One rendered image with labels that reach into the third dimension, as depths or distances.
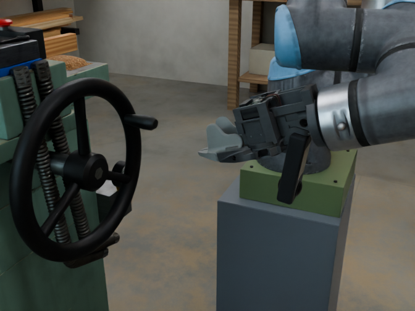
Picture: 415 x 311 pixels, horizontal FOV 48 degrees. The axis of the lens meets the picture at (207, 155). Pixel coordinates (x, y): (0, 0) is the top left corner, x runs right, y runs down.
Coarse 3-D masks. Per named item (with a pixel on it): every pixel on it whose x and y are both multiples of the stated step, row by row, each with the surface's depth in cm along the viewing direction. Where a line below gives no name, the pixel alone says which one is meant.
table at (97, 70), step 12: (72, 72) 94; (84, 72) 95; (96, 72) 98; (108, 72) 102; (72, 120) 80; (48, 132) 76; (0, 144) 68; (12, 144) 69; (0, 156) 68; (12, 156) 70
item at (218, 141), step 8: (208, 128) 71; (216, 128) 71; (208, 136) 72; (216, 136) 71; (224, 136) 70; (232, 136) 70; (240, 136) 70; (208, 144) 73; (216, 144) 72; (224, 144) 71; (232, 144) 70; (240, 144) 70; (200, 152) 75; (208, 152) 73; (216, 152) 71; (216, 160) 72
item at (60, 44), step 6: (54, 36) 109; (60, 36) 109; (66, 36) 110; (72, 36) 112; (48, 42) 105; (54, 42) 107; (60, 42) 109; (66, 42) 111; (72, 42) 112; (48, 48) 106; (54, 48) 108; (60, 48) 109; (66, 48) 111; (72, 48) 113; (48, 54) 106; (54, 54) 108; (60, 54) 110
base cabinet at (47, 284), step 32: (32, 192) 88; (64, 192) 96; (0, 224) 82; (96, 224) 108; (0, 256) 84; (32, 256) 91; (0, 288) 85; (32, 288) 92; (64, 288) 101; (96, 288) 113
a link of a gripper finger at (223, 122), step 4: (216, 120) 75; (220, 120) 74; (224, 120) 74; (228, 120) 74; (216, 124) 75; (220, 124) 74; (224, 124) 74; (228, 124) 74; (232, 124) 74; (220, 128) 75; (224, 128) 74; (228, 128) 74; (232, 128) 74; (236, 128) 74; (224, 132) 75; (228, 132) 74; (232, 132) 74; (236, 132) 74; (244, 144) 73; (204, 148) 76
